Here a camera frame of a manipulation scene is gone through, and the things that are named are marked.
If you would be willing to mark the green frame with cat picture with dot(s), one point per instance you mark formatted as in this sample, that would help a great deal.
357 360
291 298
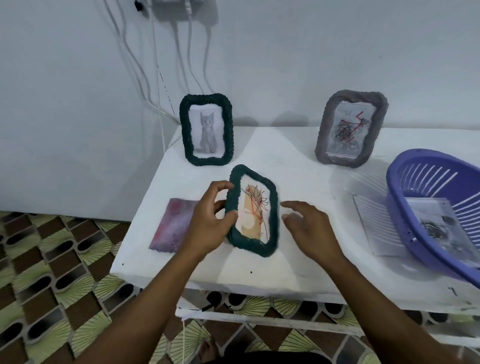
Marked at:
207 131

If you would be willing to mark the person's right hand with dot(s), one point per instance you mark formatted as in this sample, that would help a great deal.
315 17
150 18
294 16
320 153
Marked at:
315 236

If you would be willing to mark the person's left thumb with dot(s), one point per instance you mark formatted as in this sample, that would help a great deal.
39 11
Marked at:
227 218

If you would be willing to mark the rose picture card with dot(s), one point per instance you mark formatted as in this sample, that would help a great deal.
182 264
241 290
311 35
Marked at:
438 225

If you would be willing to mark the green frame with flower picture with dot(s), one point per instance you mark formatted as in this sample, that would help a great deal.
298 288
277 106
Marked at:
272 210

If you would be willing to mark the person's right forearm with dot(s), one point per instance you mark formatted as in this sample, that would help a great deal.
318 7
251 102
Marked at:
382 318

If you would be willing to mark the person's left forearm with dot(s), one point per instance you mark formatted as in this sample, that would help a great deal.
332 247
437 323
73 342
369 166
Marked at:
150 307

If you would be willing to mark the black plug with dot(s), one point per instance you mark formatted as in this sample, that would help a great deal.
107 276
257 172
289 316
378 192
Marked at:
138 5

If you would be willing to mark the grey frame with rose picture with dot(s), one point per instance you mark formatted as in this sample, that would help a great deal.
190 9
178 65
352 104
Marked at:
348 127

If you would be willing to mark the person's right thumb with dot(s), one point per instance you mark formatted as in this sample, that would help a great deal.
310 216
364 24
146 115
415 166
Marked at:
291 219

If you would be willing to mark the pink purple picture card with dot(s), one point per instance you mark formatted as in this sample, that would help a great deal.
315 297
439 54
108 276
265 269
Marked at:
172 225

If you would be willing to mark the purple plastic basket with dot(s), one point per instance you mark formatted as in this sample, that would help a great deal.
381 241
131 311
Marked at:
403 210

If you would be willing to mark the white paper sheet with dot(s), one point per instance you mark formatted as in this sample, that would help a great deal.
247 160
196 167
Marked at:
375 225

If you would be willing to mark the person's left hand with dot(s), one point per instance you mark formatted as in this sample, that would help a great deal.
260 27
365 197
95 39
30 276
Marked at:
204 225

